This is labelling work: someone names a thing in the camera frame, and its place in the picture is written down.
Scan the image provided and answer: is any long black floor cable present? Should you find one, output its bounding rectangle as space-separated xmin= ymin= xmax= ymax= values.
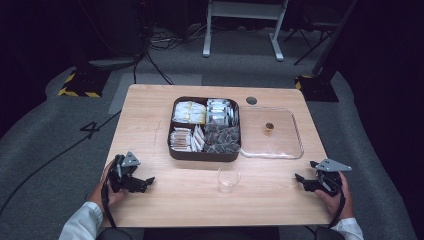
xmin=0 ymin=110 xmax=122 ymax=216

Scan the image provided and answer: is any bundle of black floor cables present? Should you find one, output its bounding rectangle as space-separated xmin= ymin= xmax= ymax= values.
xmin=132 ymin=23 xmax=208 ymax=86

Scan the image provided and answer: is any dark slanted stand pole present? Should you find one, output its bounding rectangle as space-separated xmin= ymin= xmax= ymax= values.
xmin=311 ymin=0 xmax=360 ymax=77

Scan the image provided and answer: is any clear lid with gold knob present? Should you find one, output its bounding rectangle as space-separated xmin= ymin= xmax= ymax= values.
xmin=238 ymin=106 xmax=305 ymax=161

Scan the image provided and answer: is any pile of white stick packets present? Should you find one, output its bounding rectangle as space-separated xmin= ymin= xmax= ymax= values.
xmin=169 ymin=124 xmax=207 ymax=153

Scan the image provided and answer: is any black yellow striped base plate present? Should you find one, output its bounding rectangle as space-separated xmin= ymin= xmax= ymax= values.
xmin=57 ymin=67 xmax=112 ymax=99
xmin=294 ymin=74 xmax=340 ymax=103

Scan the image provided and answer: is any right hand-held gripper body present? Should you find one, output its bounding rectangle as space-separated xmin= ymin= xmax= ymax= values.
xmin=314 ymin=157 xmax=353 ymax=198

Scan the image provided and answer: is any black tripod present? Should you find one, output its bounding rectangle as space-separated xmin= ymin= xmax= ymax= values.
xmin=283 ymin=19 xmax=335 ymax=67

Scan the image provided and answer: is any clear plastic cup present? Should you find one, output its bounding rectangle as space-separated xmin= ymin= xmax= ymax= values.
xmin=216 ymin=165 xmax=242 ymax=195

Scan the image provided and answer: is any pile of yellow white packets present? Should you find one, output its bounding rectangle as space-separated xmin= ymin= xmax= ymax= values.
xmin=172 ymin=100 xmax=208 ymax=125

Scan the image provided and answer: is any white desk frame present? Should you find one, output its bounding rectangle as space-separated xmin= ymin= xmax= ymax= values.
xmin=202 ymin=0 xmax=290 ymax=63

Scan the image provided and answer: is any pile of silver packets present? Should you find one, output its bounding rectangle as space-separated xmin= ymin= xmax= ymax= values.
xmin=205 ymin=98 xmax=240 ymax=127

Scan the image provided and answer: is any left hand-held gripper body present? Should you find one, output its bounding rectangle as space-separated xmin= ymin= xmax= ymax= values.
xmin=107 ymin=151 xmax=142 ymax=194

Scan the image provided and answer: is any brown divided box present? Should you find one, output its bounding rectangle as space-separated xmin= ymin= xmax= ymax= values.
xmin=166 ymin=96 xmax=242 ymax=163

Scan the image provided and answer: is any pile of dark pyramid tea bags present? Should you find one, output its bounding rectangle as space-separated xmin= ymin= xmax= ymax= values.
xmin=203 ymin=123 xmax=242 ymax=155

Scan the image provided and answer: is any black strap of gripper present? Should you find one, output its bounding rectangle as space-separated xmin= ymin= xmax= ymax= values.
xmin=327 ymin=192 xmax=347 ymax=230
xmin=100 ymin=178 xmax=118 ymax=229

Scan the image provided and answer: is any person's left hand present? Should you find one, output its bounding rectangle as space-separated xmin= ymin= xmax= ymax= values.
xmin=88 ymin=159 xmax=132 ymax=215

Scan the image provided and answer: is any person's right hand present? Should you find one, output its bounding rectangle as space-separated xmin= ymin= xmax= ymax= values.
xmin=314 ymin=171 xmax=356 ymax=222

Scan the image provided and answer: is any black strap of right gripper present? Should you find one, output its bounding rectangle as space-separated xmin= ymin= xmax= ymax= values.
xmin=327 ymin=192 xmax=347 ymax=230

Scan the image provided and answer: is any black strap of left gripper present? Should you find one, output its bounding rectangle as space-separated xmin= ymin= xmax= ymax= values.
xmin=100 ymin=178 xmax=118 ymax=229

